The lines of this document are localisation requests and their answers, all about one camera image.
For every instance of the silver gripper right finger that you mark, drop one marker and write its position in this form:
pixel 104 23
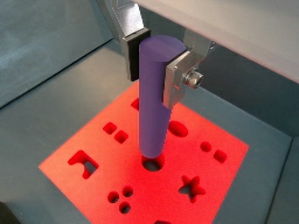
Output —
pixel 182 74

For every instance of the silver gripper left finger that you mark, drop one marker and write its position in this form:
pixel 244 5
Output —
pixel 126 24

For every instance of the purple cylinder peg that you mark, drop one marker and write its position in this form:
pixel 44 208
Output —
pixel 158 50

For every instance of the red shape-sorting block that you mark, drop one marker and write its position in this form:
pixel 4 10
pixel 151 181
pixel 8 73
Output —
pixel 120 188

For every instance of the black curved cradle stand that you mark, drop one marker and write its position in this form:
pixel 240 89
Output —
pixel 7 216

